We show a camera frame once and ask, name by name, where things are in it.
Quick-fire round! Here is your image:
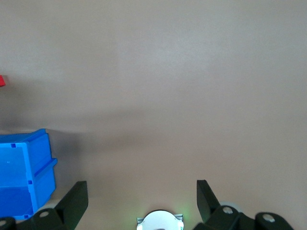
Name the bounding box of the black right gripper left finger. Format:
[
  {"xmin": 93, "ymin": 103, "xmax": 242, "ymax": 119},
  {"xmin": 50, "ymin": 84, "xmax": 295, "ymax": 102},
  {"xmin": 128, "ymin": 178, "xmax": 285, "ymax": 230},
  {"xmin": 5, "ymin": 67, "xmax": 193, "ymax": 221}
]
[{"xmin": 0, "ymin": 181, "xmax": 88, "ymax": 230}]

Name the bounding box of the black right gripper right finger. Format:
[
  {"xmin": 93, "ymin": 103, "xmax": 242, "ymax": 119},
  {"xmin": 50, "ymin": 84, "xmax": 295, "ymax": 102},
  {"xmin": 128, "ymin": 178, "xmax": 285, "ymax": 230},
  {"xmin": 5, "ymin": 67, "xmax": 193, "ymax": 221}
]
[{"xmin": 191, "ymin": 179, "xmax": 295, "ymax": 230}]

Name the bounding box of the blue plastic bin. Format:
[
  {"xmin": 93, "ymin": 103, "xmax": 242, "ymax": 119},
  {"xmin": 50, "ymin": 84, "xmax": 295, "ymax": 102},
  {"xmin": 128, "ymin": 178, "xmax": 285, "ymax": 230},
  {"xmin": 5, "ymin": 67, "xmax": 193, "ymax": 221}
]
[{"xmin": 0, "ymin": 128, "xmax": 59, "ymax": 221}]

